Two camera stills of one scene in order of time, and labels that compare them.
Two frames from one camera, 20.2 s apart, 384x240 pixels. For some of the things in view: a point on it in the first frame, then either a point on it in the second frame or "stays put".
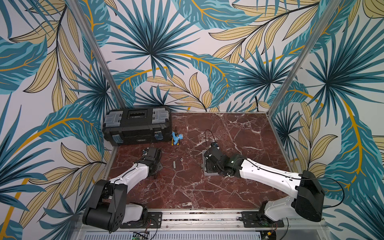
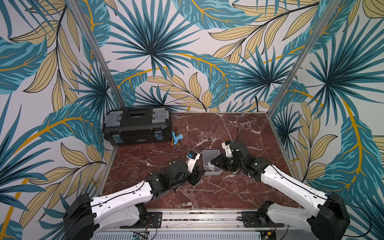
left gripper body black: (158, 167) -> (184, 179)
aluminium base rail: (223, 221) stays put
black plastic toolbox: (136, 125) stays put
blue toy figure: (175, 138) stays put
